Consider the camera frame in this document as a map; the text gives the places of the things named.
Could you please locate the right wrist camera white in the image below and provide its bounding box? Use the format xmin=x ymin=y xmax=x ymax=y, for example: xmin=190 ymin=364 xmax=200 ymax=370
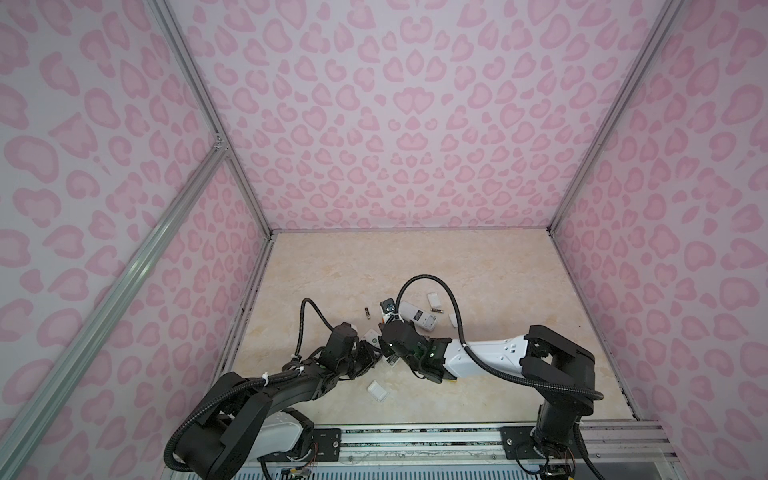
xmin=379 ymin=298 xmax=399 ymax=323

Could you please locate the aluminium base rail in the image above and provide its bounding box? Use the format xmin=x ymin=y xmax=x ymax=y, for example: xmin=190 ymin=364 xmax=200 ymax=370
xmin=161 ymin=422 xmax=685 ymax=480

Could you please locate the aluminium diagonal frame bar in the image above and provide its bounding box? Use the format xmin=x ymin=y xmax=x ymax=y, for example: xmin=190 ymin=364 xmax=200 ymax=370
xmin=1 ymin=146 xmax=229 ymax=479

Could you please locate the aluminium left corner post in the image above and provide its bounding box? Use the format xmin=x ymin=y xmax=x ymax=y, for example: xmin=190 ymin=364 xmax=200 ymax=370
xmin=146 ymin=0 xmax=273 ymax=239

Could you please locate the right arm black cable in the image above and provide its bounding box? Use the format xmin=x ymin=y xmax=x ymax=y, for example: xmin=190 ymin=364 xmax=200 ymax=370
xmin=394 ymin=274 xmax=605 ymax=402

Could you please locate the red white remote control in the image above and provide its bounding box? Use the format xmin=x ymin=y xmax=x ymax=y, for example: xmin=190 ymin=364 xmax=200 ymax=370
xmin=398 ymin=301 xmax=438 ymax=332

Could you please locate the aluminium right corner post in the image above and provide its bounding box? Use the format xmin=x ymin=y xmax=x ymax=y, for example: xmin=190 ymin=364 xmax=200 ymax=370
xmin=547 ymin=0 xmax=688 ymax=238

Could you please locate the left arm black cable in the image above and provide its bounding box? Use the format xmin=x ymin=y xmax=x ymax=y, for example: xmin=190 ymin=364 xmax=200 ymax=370
xmin=293 ymin=297 xmax=335 ymax=361

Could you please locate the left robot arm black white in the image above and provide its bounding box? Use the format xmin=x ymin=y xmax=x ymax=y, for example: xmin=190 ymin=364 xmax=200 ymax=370
xmin=163 ymin=322 xmax=382 ymax=479

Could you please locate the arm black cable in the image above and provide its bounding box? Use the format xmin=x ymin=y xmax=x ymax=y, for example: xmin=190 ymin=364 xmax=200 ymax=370
xmin=394 ymin=274 xmax=605 ymax=402
xmin=293 ymin=297 xmax=335 ymax=361

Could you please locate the aluminium corner post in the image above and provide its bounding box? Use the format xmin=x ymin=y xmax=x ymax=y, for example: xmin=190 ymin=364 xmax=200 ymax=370
xmin=146 ymin=0 xmax=273 ymax=239
xmin=547 ymin=0 xmax=688 ymax=238

